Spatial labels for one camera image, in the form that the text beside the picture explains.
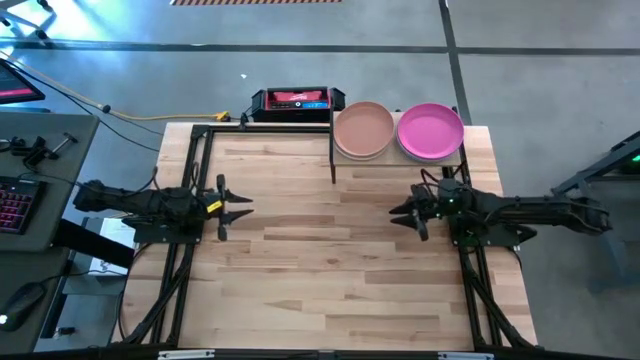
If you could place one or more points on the red and black power station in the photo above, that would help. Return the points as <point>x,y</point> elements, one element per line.
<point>297,100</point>

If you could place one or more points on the terracotta plate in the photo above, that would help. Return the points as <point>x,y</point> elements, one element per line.
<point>363,129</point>

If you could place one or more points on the chair base with casters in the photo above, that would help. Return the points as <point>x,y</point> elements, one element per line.
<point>43,34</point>

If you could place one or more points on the wooden shelf with black legs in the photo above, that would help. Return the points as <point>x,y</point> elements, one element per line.
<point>395,159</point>

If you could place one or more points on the grey desk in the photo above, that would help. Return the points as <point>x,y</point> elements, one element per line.
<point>60,165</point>
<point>30,265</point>

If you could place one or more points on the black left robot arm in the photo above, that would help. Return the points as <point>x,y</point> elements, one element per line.
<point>150,202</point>

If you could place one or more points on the white paper sheet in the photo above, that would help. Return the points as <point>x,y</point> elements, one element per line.
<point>120,231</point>

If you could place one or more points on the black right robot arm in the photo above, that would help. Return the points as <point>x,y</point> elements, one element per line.
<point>525,207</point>

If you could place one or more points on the computer monitor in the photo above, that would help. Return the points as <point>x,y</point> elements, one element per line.
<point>15,85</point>

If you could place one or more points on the black bar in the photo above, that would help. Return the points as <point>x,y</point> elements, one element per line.
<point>90,242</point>

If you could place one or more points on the silver bracket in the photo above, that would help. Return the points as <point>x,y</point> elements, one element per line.
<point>185,354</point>
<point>465,356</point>

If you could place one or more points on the magenta plate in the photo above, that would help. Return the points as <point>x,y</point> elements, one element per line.
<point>430,129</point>

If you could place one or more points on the black aluminium table frame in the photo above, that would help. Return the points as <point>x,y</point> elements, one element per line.
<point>300,129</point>

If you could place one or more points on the backlit black keyboard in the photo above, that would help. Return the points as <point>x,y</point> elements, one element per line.
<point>17,205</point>

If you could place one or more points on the dark metal stand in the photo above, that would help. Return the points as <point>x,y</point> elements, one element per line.
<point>615,155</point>

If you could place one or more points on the black clamp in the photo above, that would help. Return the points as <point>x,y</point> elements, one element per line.
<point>35,152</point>

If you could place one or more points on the pale peach plate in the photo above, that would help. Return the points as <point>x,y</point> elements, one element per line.
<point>363,159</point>

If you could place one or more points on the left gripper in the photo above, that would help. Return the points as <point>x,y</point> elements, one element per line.
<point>205,207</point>

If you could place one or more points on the black computer mouse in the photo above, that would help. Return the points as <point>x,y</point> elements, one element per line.
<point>22,302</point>

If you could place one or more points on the small black adapter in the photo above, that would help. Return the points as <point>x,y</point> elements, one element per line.
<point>65,331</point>

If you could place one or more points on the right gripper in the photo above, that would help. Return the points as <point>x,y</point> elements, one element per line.
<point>442,202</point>

